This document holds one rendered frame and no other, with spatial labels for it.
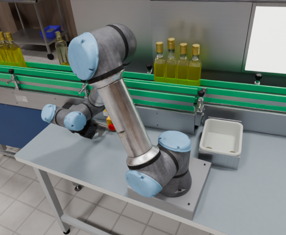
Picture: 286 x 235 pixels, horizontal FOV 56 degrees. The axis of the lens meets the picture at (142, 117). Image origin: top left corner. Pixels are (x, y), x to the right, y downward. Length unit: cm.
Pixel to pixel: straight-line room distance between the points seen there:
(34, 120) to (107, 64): 119
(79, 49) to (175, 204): 64
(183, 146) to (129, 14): 84
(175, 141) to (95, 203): 127
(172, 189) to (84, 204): 117
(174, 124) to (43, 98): 78
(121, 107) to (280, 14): 87
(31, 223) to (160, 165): 145
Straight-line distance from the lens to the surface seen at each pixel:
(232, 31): 140
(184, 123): 136
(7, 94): 185
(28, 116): 189
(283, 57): 146
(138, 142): 82
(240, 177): 124
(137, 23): 152
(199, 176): 114
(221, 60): 146
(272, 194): 122
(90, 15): 162
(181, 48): 132
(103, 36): 78
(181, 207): 104
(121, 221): 198
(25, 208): 225
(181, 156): 93
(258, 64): 147
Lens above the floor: 166
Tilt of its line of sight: 37 degrees down
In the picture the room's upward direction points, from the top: 5 degrees counter-clockwise
